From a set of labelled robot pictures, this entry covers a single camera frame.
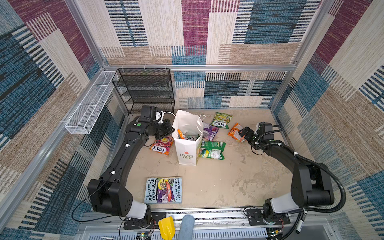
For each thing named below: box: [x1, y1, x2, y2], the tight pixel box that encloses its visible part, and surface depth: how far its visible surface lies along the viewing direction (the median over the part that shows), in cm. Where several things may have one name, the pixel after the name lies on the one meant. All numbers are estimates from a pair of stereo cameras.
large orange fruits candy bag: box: [177, 129, 185, 140], surface depth 83 cm
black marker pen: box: [295, 212, 307, 234], surface depth 73 cm
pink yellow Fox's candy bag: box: [149, 136, 174, 155], surface depth 98 cm
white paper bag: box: [172, 109, 206, 166], surface depth 83 cm
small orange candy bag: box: [228, 123, 246, 143], surface depth 104 cm
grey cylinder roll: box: [178, 214, 195, 240], surface depth 70 cm
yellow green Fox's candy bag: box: [211, 112, 233, 129], surface depth 111 cm
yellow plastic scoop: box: [158, 216, 176, 240], surface depth 72 cm
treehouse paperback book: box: [144, 176, 182, 204], surface depth 82 cm
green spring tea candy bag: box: [201, 141, 227, 160], surface depth 98 cm
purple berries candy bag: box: [202, 124, 220, 142], surface depth 107 cm
